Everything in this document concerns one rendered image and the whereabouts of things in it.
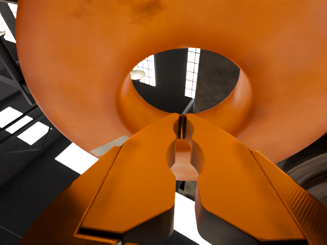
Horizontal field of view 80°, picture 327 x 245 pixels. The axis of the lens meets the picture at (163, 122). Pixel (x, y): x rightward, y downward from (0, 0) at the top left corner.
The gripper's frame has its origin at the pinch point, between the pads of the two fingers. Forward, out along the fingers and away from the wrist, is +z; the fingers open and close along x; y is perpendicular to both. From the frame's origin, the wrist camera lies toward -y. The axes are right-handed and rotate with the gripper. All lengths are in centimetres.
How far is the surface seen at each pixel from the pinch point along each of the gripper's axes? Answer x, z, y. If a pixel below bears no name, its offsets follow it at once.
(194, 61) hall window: 74, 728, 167
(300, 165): 21.4, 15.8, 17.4
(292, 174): 21.4, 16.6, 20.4
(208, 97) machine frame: 8.9, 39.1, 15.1
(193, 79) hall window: 76, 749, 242
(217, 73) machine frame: 9.8, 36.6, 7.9
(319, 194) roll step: 24.6, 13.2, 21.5
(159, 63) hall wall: -63, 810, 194
